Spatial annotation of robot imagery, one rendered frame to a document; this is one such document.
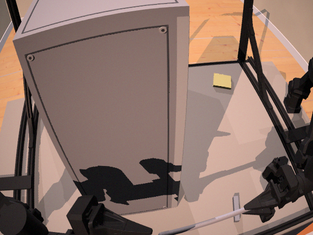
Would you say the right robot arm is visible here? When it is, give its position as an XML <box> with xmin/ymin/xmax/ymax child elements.
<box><xmin>0</xmin><ymin>192</ymin><xmax>58</xmax><ymax>235</ymax></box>

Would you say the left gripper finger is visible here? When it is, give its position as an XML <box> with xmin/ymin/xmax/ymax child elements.
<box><xmin>242</xmin><ymin>208</ymin><xmax>271</xmax><ymax>217</ymax></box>
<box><xmin>244</xmin><ymin>179</ymin><xmax>281</xmax><ymax>210</ymax></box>

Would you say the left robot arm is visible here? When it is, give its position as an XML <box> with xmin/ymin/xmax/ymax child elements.
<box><xmin>262</xmin><ymin>57</ymin><xmax>313</xmax><ymax>196</ymax></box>

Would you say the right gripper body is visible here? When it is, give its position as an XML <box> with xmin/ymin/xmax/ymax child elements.
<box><xmin>57</xmin><ymin>195</ymin><xmax>98</xmax><ymax>235</ymax></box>

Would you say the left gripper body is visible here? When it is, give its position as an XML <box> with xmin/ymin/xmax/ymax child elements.
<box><xmin>260</xmin><ymin>164</ymin><xmax>305</xmax><ymax>223</ymax></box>

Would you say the pale yellow flat block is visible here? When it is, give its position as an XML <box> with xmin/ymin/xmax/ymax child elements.
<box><xmin>213</xmin><ymin>73</ymin><xmax>231</xmax><ymax>90</ymax></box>

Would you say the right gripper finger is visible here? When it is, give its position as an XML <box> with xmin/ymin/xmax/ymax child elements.
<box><xmin>88</xmin><ymin>203</ymin><xmax>153</xmax><ymax>235</ymax></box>

